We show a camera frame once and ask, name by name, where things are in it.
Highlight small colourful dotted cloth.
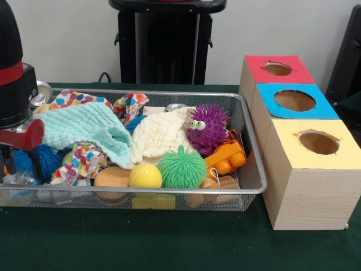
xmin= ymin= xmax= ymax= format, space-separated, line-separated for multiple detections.
xmin=51 ymin=142 xmax=108 ymax=186

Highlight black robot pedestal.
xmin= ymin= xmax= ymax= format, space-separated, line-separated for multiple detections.
xmin=109 ymin=0 xmax=226 ymax=85

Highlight yellow ball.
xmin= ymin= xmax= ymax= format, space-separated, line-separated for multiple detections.
xmin=129 ymin=164 xmax=163 ymax=189

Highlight wooden box with three holes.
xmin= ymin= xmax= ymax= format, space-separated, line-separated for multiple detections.
xmin=240 ymin=55 xmax=361 ymax=231

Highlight large colourful dotted cloth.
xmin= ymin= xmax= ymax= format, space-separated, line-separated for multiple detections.
xmin=50 ymin=89 xmax=150 ymax=122

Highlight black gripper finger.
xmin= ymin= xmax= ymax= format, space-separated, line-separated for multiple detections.
xmin=30 ymin=148 xmax=43 ymax=181
xmin=1 ymin=147 xmax=13 ymax=176

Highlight orange toy building block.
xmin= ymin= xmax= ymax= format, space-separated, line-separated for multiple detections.
xmin=204 ymin=140 xmax=247 ymax=180

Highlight green spiky rubber ball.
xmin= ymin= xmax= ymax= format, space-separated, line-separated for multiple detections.
xmin=157 ymin=146 xmax=208 ymax=189

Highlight dark green table cloth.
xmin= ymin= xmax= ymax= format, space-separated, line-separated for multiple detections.
xmin=0 ymin=82 xmax=361 ymax=271

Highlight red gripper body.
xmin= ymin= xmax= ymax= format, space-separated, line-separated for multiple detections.
xmin=0 ymin=119 xmax=45 ymax=152

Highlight blue spiky rubber ball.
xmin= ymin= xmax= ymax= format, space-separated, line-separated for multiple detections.
xmin=10 ymin=145 xmax=61 ymax=182
xmin=126 ymin=115 xmax=147 ymax=134

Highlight cream white cloth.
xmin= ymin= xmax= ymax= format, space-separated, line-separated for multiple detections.
xmin=129 ymin=107 xmax=195 ymax=167

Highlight tan orange ball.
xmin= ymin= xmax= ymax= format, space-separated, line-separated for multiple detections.
xmin=93 ymin=167 xmax=130 ymax=198

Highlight black panel stand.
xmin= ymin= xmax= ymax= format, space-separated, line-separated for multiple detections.
xmin=327 ymin=6 xmax=361 ymax=105

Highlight silver crushed can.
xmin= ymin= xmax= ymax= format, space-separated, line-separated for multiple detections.
xmin=30 ymin=81 xmax=53 ymax=108

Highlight purple spiky ball with eyes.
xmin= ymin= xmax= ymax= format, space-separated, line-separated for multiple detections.
xmin=185 ymin=103 xmax=231 ymax=157

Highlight shallow clear mesh bin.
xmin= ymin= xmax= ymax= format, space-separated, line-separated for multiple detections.
xmin=0 ymin=88 xmax=268 ymax=212

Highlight mint green cloth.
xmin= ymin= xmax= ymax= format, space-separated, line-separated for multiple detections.
xmin=34 ymin=103 xmax=132 ymax=168

